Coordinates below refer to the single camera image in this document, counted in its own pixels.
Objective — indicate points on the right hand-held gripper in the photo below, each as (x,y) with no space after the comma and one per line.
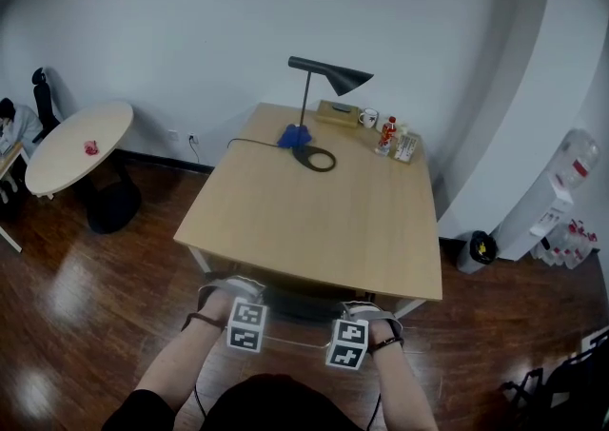
(347,343)

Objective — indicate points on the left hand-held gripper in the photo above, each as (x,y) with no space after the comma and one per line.
(247,324)

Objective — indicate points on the black chair with chrome frame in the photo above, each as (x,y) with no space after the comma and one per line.
(304,305)

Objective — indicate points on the person's left forearm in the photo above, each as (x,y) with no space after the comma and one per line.
(181,362)

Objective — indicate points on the person's right forearm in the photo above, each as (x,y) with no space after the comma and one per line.
(404,391)

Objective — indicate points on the person's left hand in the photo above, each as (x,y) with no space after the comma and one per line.
(219,307)

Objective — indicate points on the person's right hand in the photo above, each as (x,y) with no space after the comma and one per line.
(383,331)

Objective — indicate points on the person's black clothing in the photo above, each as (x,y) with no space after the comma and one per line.
(276,405)

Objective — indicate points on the square wooden white-legged table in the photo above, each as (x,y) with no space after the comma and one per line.
(309,220)

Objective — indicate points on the grey bin with black bag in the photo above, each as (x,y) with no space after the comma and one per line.
(468,262)

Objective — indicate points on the blue cloth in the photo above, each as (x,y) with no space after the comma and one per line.
(292,136)

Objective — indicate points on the red label drink bottle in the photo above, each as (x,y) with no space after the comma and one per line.
(387,134)

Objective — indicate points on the white water dispenser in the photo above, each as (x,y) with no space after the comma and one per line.
(528,220)

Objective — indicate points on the wooden tissue box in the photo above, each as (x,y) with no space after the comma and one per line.
(335,116)

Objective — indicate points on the white mug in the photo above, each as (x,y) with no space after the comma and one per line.
(370,118)

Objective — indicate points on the small red item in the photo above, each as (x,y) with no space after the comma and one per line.
(91,147)

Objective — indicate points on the group of red-capped water bottles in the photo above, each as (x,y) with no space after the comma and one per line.
(566,248)

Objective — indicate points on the round wooden black-base table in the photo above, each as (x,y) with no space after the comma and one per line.
(71,148)

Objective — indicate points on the black desk lamp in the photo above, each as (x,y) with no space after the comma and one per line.
(347,77)

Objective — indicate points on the long white-legged work desk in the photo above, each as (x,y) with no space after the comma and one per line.
(12,155)

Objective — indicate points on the clear water jug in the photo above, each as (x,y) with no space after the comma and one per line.
(578,158)

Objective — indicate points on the white wall socket with plug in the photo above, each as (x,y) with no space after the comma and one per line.
(192,138)

